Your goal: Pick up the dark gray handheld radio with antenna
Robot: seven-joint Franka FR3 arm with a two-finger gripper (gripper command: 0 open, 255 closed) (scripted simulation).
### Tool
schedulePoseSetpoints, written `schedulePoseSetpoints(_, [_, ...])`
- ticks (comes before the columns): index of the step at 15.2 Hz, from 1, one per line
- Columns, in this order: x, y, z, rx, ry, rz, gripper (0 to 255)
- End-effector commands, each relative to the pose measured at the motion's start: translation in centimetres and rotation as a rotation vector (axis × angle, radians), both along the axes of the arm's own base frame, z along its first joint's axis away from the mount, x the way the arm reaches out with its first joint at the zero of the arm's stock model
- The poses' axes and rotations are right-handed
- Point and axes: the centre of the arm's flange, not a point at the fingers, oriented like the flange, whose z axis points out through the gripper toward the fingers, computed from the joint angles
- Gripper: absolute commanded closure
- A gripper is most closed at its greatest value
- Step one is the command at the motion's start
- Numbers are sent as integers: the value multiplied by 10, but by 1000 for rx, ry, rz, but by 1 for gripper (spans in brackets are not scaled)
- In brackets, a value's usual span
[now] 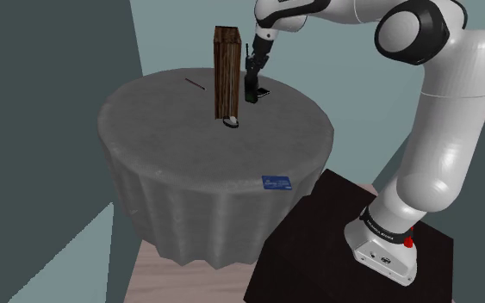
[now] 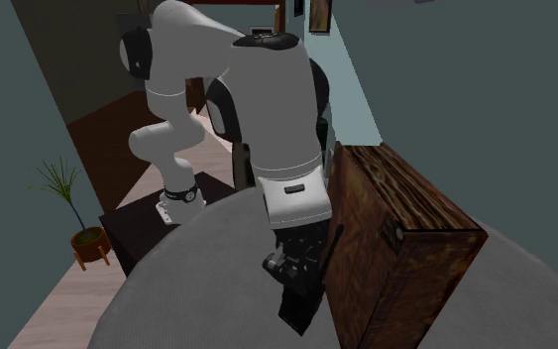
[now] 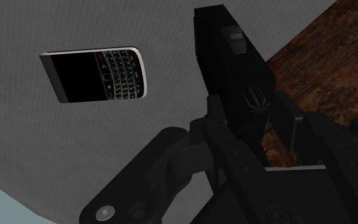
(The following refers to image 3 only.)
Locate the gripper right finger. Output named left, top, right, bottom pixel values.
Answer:
left=270, top=91, right=358, bottom=224

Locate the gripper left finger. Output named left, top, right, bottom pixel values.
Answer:
left=79, top=94, right=303, bottom=224

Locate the grey fabric-covered furniture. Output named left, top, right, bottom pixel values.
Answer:
left=0, top=0, right=338, bottom=224

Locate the black keypad phone, silver rim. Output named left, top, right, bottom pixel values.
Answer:
left=39, top=46, right=148, bottom=104

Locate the black box-shaped device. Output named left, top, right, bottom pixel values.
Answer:
left=193, top=4, right=276, bottom=141

